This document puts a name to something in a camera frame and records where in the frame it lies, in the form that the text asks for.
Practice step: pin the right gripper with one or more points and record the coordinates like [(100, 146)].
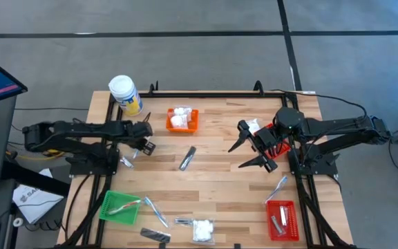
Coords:
[(266, 140)]

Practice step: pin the white printed box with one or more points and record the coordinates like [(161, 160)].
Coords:
[(33, 204)]

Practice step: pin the black desk beam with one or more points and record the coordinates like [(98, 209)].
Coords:
[(36, 180)]

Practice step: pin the bagged red toothbrush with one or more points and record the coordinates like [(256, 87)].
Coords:
[(123, 207)]

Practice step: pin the orange plastic basket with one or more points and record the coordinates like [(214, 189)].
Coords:
[(195, 127)]

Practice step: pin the yellow disinfecting wipes canister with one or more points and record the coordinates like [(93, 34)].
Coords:
[(124, 91)]

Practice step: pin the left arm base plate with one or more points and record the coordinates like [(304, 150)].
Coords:
[(92, 168)]

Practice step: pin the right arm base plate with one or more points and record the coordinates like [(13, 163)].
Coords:
[(323, 168)]

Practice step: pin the yellow plug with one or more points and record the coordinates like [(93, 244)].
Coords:
[(54, 151)]

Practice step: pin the bagged dark metal tool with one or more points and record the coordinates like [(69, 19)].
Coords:
[(183, 221)]

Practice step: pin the black aluminium table frame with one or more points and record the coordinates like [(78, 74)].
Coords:
[(202, 94)]

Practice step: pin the red plastic basket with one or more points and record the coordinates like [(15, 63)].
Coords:
[(290, 231), (283, 152)]

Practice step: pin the bagged metal nail clipper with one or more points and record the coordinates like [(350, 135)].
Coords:
[(283, 215), (126, 162), (276, 224)]

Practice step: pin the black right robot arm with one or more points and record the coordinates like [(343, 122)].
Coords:
[(333, 124)]

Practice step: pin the white tape roll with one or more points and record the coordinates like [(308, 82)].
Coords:
[(15, 222)]

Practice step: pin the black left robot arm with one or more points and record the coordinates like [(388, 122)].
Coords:
[(88, 127)]

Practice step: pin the bagged white cotton balls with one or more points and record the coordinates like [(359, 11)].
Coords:
[(179, 111), (254, 125), (176, 121), (202, 231)]

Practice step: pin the green plastic basket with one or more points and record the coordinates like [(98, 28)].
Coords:
[(116, 218)]

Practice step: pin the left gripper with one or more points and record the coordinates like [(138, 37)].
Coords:
[(142, 133)]

